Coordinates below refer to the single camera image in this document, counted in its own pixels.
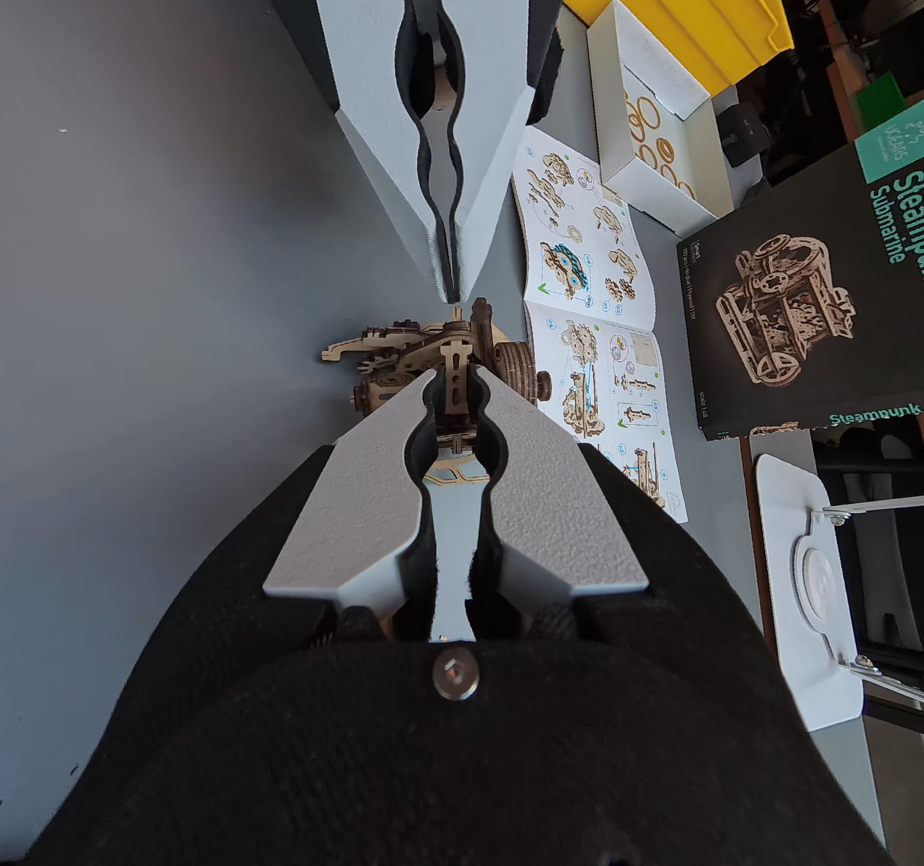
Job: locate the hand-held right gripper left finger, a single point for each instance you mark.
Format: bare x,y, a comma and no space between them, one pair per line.
346,519

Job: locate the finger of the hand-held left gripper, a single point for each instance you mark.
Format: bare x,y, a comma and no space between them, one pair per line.
498,50
361,50

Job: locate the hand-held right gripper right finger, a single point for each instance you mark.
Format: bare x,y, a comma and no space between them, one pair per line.
563,519

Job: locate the wooden mechanical puzzle model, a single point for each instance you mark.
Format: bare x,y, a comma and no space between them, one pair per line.
516,364

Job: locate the small wooden wheel part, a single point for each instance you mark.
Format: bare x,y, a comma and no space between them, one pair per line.
455,340

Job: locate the white cardboard box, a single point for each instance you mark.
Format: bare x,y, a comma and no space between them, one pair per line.
635,35

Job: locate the assembly instruction booklet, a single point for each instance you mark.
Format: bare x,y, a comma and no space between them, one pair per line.
613,411

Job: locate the pile of wooden rings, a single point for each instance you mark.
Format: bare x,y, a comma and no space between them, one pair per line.
663,151

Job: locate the white sign stand base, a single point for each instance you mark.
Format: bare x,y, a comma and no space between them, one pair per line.
787,519

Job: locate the small black case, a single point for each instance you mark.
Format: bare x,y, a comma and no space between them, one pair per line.
743,133

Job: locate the green box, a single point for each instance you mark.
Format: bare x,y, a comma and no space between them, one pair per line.
877,104

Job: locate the black puzzle kit box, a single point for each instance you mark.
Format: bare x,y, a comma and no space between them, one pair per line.
866,245

